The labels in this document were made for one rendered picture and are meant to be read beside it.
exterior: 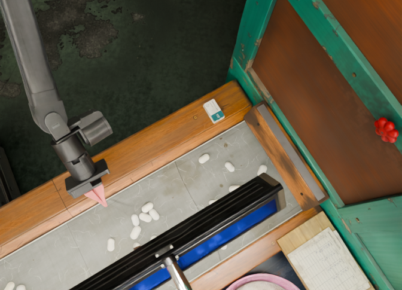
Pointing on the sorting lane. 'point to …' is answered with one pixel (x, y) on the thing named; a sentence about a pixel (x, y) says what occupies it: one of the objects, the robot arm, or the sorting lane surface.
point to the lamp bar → (193, 237)
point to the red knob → (386, 130)
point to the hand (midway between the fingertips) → (104, 203)
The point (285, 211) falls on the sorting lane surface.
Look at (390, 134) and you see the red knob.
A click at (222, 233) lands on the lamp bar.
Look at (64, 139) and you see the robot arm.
